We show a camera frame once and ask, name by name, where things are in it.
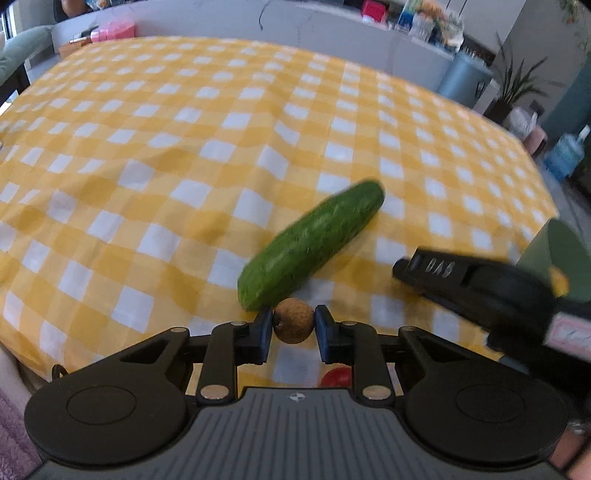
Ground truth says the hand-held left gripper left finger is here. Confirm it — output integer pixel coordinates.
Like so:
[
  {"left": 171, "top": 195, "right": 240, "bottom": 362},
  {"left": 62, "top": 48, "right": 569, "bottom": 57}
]
[{"left": 117, "top": 307, "right": 274, "bottom": 402}]

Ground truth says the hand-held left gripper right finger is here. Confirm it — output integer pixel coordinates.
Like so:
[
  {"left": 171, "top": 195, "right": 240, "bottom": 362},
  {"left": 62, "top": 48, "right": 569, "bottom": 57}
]
[{"left": 314, "top": 305, "right": 467, "bottom": 401}]

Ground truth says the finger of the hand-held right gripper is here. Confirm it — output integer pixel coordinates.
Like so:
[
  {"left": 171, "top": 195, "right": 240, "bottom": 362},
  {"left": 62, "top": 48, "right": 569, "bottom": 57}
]
[{"left": 392, "top": 247, "right": 472, "bottom": 297}]

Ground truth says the small brown round fruit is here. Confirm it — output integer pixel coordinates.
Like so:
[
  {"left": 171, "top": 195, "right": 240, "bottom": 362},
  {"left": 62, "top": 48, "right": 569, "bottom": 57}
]
[{"left": 273, "top": 298, "right": 315, "bottom": 343}]

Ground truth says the green plastic bowl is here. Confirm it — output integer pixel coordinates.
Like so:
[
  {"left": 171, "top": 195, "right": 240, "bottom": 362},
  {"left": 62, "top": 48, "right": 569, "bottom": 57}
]
[{"left": 517, "top": 219, "right": 591, "bottom": 303}]

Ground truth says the person's right forearm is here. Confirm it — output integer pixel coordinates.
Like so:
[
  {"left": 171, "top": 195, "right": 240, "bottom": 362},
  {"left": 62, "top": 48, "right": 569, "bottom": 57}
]
[{"left": 549, "top": 422, "right": 591, "bottom": 480}]

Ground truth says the red tomato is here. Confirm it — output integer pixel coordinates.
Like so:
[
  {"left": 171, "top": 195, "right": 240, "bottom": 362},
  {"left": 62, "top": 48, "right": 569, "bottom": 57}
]
[{"left": 320, "top": 367, "right": 354, "bottom": 388}]

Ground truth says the green cucumber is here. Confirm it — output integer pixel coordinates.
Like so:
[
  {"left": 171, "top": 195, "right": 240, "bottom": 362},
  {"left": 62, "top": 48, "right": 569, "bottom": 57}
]
[{"left": 237, "top": 180, "right": 386, "bottom": 311}]

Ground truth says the blue water jug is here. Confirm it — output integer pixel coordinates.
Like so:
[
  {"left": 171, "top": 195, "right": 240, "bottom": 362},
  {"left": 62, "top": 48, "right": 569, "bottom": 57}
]
[{"left": 544, "top": 126, "right": 591, "bottom": 182}]

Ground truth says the small pink bin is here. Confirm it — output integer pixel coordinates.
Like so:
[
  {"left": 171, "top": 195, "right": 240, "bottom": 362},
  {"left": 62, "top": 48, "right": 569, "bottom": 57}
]
[{"left": 525, "top": 129, "right": 549, "bottom": 156}]

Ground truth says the white plastic bag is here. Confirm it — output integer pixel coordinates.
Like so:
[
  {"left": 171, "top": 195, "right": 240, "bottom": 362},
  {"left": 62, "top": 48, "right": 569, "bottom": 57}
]
[{"left": 505, "top": 107, "right": 539, "bottom": 139}]

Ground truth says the grey-blue trash can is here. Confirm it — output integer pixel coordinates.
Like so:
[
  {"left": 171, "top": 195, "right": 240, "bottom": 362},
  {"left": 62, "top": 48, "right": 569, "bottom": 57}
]
[{"left": 438, "top": 50, "right": 493, "bottom": 110}]

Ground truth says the potted long-leaf plant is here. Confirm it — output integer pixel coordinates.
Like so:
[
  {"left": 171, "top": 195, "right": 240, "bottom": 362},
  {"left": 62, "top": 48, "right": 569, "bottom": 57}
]
[{"left": 484, "top": 31, "right": 557, "bottom": 125}]

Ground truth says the yellow checked tablecloth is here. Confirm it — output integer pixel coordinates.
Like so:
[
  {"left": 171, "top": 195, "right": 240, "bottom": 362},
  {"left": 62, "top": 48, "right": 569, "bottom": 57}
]
[{"left": 0, "top": 36, "right": 561, "bottom": 393}]

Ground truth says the pile of colourful packets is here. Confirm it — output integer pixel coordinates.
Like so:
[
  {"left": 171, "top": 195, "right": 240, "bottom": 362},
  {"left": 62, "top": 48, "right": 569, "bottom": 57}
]
[{"left": 394, "top": 0, "right": 465, "bottom": 49}]

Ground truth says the pink cloth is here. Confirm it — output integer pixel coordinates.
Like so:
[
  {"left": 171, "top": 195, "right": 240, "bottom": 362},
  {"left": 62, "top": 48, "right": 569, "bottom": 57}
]
[{"left": 0, "top": 346, "right": 43, "bottom": 480}]

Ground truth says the red box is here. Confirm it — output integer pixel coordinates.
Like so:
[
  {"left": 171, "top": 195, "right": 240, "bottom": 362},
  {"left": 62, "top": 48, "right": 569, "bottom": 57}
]
[{"left": 362, "top": 0, "right": 389, "bottom": 25}]

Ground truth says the white counter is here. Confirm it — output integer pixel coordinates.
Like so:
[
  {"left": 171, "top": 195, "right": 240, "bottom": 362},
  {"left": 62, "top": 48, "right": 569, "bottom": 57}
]
[{"left": 52, "top": 0, "right": 458, "bottom": 90}]

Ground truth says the pink box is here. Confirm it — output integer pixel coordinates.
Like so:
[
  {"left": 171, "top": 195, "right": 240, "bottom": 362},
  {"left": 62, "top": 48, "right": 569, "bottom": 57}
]
[{"left": 90, "top": 18, "right": 137, "bottom": 43}]

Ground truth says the green chair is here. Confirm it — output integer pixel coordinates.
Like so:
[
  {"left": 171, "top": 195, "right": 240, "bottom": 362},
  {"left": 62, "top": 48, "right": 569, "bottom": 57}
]
[{"left": 0, "top": 25, "right": 55, "bottom": 88}]

